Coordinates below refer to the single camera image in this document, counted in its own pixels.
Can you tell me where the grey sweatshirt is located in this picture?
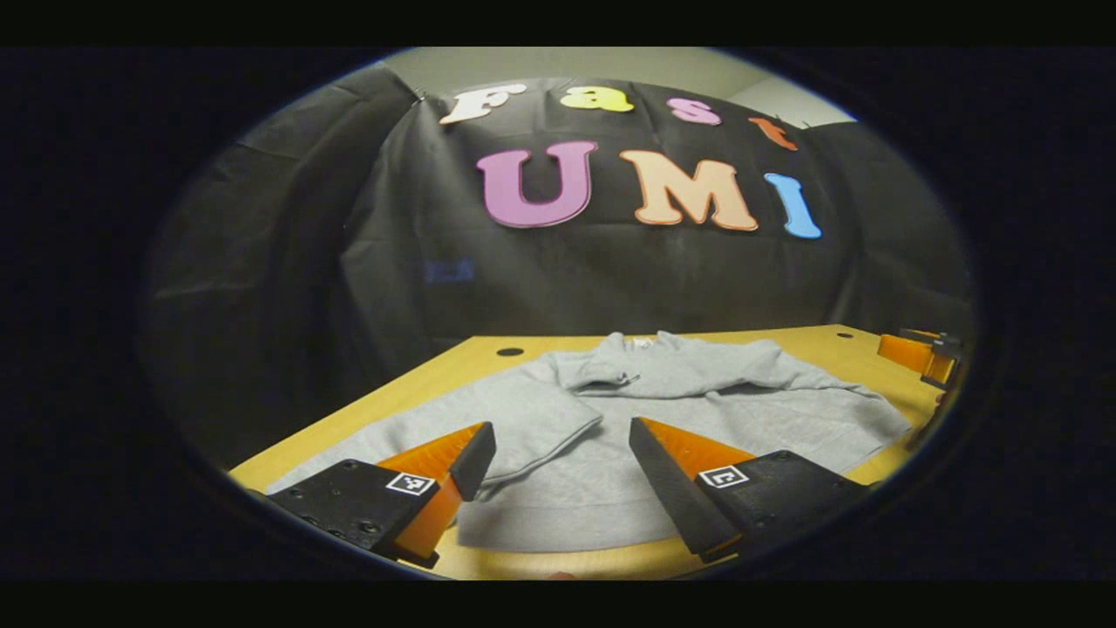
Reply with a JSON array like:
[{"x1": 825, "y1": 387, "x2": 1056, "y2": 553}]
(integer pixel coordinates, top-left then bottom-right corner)
[{"x1": 266, "y1": 331, "x2": 913, "y2": 553}]

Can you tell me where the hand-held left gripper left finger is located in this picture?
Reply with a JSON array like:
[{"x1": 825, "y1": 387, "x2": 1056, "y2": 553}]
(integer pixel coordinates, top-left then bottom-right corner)
[{"x1": 266, "y1": 421, "x2": 497, "y2": 570}]

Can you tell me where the black backdrop cloth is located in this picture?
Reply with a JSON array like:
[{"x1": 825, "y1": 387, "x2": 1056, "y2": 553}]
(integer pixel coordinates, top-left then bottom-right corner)
[{"x1": 144, "y1": 63, "x2": 976, "y2": 472}]

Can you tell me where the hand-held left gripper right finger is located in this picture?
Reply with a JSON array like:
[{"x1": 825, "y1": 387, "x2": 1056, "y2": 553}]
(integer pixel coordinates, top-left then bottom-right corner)
[{"x1": 629, "y1": 417, "x2": 873, "y2": 563}]

